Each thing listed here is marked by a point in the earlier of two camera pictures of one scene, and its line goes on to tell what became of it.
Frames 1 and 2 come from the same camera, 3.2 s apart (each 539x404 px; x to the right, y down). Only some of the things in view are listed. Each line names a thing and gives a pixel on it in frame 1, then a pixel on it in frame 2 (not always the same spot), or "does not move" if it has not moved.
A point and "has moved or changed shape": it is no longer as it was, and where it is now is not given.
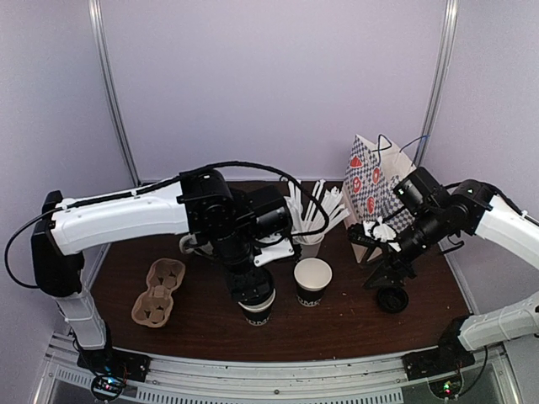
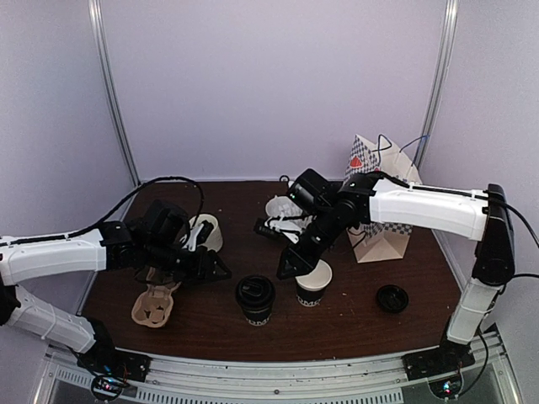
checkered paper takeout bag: x=368 y=187 does not move
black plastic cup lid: x=256 y=296 has moved or changed shape
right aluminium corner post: x=441 y=76 does not move
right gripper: x=395 y=261 to x=303 y=264
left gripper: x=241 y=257 to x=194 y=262
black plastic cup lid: x=393 y=300 does not move
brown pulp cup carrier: x=154 y=307 does not move
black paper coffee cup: x=312 y=275 does not move
